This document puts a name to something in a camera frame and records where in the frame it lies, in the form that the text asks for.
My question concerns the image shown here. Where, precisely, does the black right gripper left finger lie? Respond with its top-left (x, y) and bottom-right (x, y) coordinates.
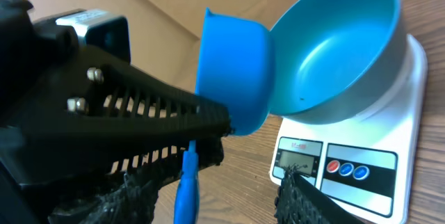
top-left (48, 138), bottom-right (224, 223)

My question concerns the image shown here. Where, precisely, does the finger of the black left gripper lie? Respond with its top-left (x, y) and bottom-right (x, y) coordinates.
top-left (62, 46), bottom-right (231, 176)

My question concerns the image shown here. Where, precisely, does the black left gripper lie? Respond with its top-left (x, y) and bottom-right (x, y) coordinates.
top-left (1, 0), bottom-right (90, 223)

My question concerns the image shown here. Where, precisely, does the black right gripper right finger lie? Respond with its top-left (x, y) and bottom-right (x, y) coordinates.
top-left (274, 165), bottom-right (363, 224)

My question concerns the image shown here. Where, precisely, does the blue plastic measuring scoop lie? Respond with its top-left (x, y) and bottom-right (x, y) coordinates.
top-left (172, 7), bottom-right (273, 224)

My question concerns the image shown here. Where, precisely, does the white digital kitchen scale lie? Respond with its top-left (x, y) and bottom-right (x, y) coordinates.
top-left (269, 35), bottom-right (428, 223)

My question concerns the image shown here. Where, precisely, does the teal blue bowl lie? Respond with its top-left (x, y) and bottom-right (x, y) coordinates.
top-left (270, 0), bottom-right (407, 125)

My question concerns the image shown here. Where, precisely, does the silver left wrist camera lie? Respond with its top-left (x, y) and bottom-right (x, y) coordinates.
top-left (35, 9), bottom-right (131, 63)

